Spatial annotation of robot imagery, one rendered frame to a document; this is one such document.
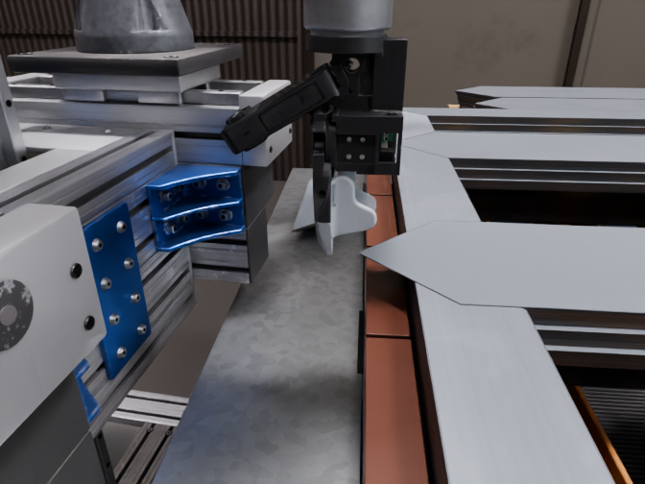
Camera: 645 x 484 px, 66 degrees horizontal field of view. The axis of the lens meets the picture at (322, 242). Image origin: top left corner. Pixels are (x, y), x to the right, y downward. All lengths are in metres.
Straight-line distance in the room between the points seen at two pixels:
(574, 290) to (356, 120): 0.25
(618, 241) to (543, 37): 2.62
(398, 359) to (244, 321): 0.35
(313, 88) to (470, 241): 0.24
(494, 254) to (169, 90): 0.43
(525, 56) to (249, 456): 2.88
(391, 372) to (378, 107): 0.23
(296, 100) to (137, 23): 0.30
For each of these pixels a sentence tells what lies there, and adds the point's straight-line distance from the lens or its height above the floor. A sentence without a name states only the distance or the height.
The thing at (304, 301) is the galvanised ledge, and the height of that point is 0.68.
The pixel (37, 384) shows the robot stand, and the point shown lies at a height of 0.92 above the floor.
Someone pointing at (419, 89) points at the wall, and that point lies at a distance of 3.15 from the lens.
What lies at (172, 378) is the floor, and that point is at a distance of 1.72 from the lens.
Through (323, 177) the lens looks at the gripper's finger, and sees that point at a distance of 0.44.
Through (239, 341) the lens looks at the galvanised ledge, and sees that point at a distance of 0.69.
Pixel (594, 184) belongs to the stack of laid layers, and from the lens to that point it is 0.92.
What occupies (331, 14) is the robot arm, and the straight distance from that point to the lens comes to 0.42.
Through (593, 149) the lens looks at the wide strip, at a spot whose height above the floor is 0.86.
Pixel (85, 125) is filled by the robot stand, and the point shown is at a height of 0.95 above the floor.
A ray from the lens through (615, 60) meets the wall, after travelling 3.30.
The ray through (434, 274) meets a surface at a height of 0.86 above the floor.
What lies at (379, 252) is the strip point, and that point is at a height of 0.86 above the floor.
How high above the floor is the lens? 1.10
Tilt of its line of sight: 26 degrees down
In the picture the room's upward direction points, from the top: straight up
